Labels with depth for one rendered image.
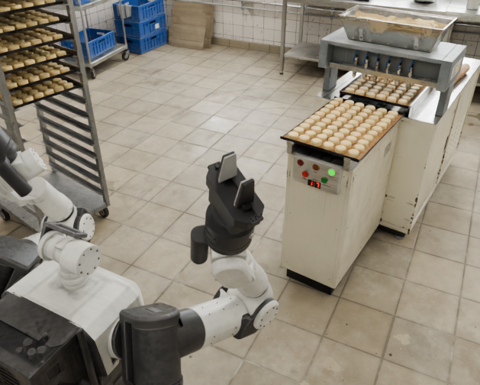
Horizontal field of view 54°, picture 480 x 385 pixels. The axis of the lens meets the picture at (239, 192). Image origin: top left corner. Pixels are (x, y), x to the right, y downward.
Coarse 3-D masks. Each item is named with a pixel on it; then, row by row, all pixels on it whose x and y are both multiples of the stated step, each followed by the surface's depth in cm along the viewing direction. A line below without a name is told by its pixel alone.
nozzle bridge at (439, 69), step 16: (336, 32) 279; (320, 48) 270; (336, 48) 274; (352, 48) 260; (368, 48) 255; (384, 48) 253; (400, 48) 253; (448, 48) 253; (464, 48) 254; (320, 64) 275; (336, 64) 273; (352, 64) 272; (384, 64) 263; (416, 64) 253; (432, 64) 249; (448, 64) 236; (336, 80) 297; (400, 80) 257; (416, 80) 252; (432, 80) 250; (448, 80) 241; (448, 96) 257
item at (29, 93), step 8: (48, 80) 275; (56, 80) 272; (64, 80) 272; (24, 88) 262; (32, 88) 267; (40, 88) 262; (48, 88) 267; (56, 88) 262; (64, 88) 267; (0, 96) 255; (16, 96) 256; (24, 96) 252; (32, 96) 252; (40, 96) 254; (16, 104) 246
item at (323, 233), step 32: (288, 160) 233; (384, 160) 260; (288, 192) 242; (320, 192) 231; (352, 192) 225; (384, 192) 286; (288, 224) 253; (320, 224) 240; (352, 224) 243; (288, 256) 264; (320, 256) 251; (352, 256) 266; (320, 288) 266
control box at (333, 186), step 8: (296, 160) 226; (304, 160) 224; (312, 160) 221; (320, 160) 221; (296, 168) 228; (304, 168) 226; (312, 168) 223; (320, 168) 221; (328, 168) 218; (336, 168) 216; (296, 176) 231; (312, 176) 225; (320, 176) 223; (328, 176) 220; (336, 176) 218; (312, 184) 227; (320, 184) 225; (328, 184) 222; (336, 184) 220; (336, 192) 222
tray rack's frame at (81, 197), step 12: (36, 108) 319; (48, 156) 339; (48, 180) 336; (60, 180) 336; (72, 180) 336; (72, 192) 323; (84, 192) 323; (0, 204) 312; (12, 204) 312; (84, 204) 312; (96, 204) 312; (24, 216) 301; (36, 228) 290
